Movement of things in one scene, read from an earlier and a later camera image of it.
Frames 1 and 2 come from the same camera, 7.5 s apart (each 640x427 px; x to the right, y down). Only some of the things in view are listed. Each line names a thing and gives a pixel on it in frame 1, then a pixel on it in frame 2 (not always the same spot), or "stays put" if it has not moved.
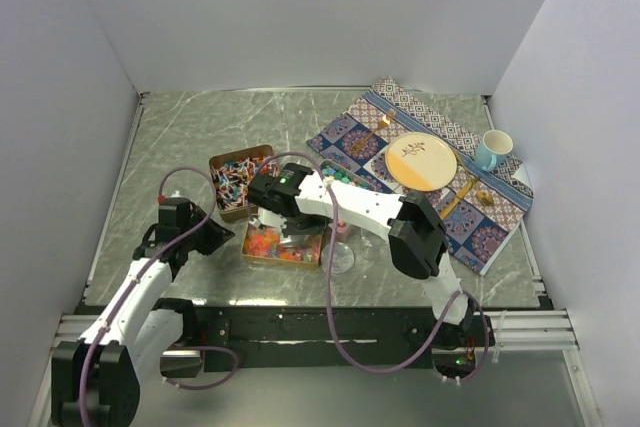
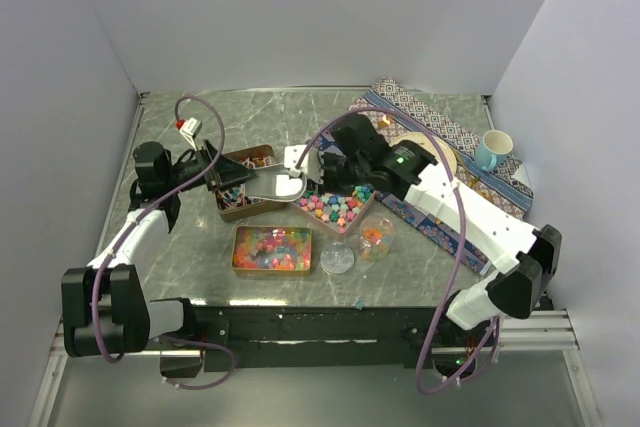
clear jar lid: x=343 y=258 stays put
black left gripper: x=217 y=235 → x=206 y=157
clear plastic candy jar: x=370 y=245 stays put
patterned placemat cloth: x=482 y=210 stays put
